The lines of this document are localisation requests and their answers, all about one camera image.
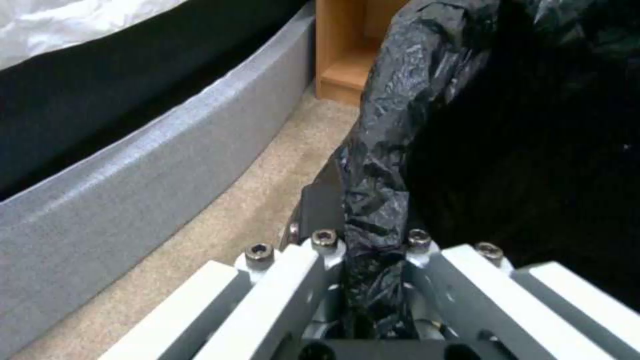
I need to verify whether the white bed sheet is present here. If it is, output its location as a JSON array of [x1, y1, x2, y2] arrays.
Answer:
[[0, 0, 297, 71]]

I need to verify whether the black plastic trash bag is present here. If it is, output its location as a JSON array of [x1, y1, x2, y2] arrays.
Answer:
[[340, 0, 640, 341]]

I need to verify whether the dark mattress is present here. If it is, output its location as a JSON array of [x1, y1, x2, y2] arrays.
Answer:
[[0, 0, 317, 196]]

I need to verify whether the grey upholstered bed frame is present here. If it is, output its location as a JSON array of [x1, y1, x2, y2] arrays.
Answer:
[[0, 3, 318, 353]]

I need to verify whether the light wooden cabinet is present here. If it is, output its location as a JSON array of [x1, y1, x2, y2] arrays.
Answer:
[[314, 0, 402, 101]]

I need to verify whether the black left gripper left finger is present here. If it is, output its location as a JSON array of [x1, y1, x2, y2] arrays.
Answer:
[[97, 157, 347, 360]]

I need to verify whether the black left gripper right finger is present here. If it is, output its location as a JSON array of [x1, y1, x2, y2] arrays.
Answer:
[[403, 228, 640, 360]]

